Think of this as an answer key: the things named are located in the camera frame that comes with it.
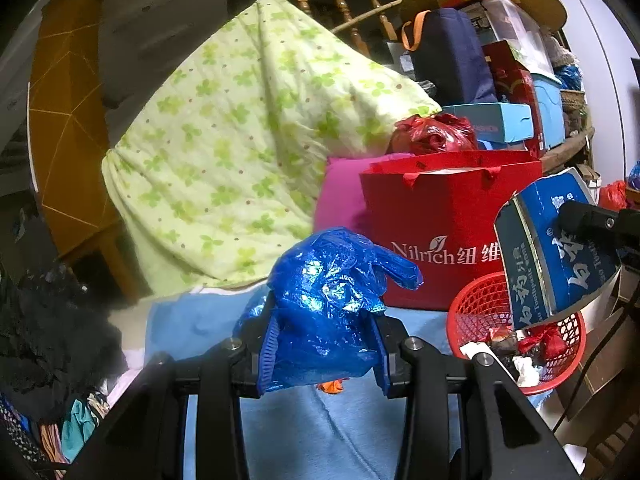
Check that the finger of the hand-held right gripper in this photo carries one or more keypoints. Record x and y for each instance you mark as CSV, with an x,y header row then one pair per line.
x,y
595,222

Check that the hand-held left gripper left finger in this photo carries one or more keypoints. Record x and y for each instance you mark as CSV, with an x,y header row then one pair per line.
x,y
267,360

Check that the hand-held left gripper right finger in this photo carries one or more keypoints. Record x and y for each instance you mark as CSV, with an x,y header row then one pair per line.
x,y
384,365

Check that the orange wrapper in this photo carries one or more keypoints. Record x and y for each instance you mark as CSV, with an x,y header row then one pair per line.
x,y
332,386

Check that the blue toothpaste box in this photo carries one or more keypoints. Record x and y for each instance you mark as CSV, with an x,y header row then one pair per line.
x,y
550,260

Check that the blue plastic bag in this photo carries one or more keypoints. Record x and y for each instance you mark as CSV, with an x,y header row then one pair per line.
x,y
325,300
635,172

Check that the red mesh basket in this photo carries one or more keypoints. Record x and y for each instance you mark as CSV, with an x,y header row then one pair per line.
x,y
475,305

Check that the black plastic bag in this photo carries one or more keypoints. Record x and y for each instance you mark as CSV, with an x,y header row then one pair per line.
x,y
505,347

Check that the red plastic bag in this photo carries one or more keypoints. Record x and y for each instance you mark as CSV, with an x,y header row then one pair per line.
x,y
435,132
545,342
614,195

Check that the white tissue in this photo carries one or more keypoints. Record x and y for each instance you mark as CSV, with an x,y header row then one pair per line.
x,y
526,371

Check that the red plastic bag on floor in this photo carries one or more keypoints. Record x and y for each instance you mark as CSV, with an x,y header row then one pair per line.
x,y
614,195

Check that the blue plastic bag on floor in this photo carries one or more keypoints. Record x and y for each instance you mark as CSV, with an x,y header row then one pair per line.
x,y
635,172

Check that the wooden shelf board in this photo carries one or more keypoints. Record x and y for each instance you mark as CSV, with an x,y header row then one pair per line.
x,y
570,150

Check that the blue towel blanket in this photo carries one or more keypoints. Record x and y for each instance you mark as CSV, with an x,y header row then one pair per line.
x,y
320,435

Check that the light blue plastic bin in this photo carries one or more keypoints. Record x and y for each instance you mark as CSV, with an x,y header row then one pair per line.
x,y
547,105

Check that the light blue shoebox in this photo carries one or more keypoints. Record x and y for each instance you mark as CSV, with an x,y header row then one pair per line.
x,y
490,120

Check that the red gift box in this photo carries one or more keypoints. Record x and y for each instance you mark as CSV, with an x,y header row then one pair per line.
x,y
515,90

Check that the red paper bag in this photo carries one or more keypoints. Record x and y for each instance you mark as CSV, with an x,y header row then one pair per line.
x,y
440,220

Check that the pink pillow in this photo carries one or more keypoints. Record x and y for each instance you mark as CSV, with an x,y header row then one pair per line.
x,y
340,200

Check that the tied red plastic bag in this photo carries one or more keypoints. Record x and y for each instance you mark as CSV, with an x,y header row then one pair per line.
x,y
435,132

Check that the teal garment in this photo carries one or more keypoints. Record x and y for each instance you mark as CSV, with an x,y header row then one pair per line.
x,y
82,425

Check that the clear plastic storage box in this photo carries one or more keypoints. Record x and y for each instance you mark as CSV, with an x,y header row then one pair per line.
x,y
515,25

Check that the black clothing pile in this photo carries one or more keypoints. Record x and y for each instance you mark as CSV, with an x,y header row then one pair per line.
x,y
45,340

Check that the green floral quilt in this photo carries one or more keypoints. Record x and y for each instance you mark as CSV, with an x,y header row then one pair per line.
x,y
235,135

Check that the round wooden table top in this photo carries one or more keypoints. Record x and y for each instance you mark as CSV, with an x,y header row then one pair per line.
x,y
540,0

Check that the brown striped cloth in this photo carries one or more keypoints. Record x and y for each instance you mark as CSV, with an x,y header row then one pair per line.
x,y
50,442

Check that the black white dotted garment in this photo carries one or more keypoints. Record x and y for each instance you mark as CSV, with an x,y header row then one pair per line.
x,y
17,435

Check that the yellow wooden cabinet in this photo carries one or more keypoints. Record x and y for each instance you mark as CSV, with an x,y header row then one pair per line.
x,y
65,135

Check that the wooden railing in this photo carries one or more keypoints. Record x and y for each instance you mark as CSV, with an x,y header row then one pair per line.
x,y
365,5

